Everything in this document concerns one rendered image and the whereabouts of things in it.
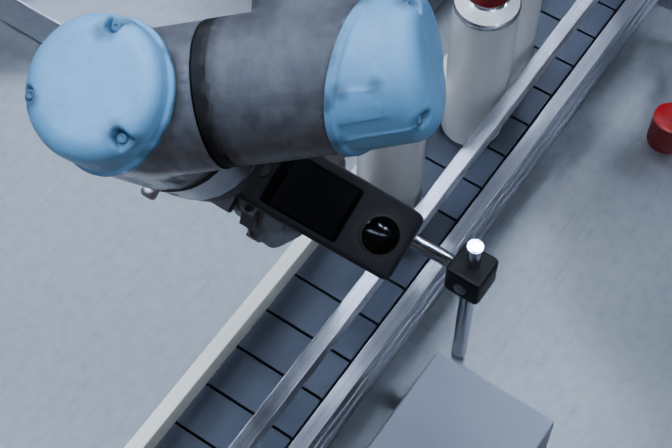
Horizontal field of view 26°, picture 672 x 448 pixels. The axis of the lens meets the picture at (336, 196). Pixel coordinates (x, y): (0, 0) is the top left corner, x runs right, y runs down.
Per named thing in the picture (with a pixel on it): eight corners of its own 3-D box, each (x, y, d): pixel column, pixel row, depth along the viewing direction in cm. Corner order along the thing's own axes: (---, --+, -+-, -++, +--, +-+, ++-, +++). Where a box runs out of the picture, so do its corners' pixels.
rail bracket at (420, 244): (408, 301, 120) (418, 192, 106) (484, 346, 117) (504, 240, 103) (386, 330, 118) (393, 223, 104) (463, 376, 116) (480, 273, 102)
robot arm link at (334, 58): (416, -106, 70) (203, -70, 73) (411, 85, 64) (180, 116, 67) (452, -6, 77) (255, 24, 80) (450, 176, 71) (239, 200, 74)
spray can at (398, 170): (377, 189, 120) (384, 30, 102) (431, 220, 118) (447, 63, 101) (342, 234, 117) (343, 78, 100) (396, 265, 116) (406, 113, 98)
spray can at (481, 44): (460, 91, 125) (480, -76, 108) (512, 118, 123) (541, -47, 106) (428, 131, 123) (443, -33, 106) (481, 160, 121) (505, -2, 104)
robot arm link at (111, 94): (178, 155, 67) (11, 175, 69) (258, 186, 77) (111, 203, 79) (169, -11, 68) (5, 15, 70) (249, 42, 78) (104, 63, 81)
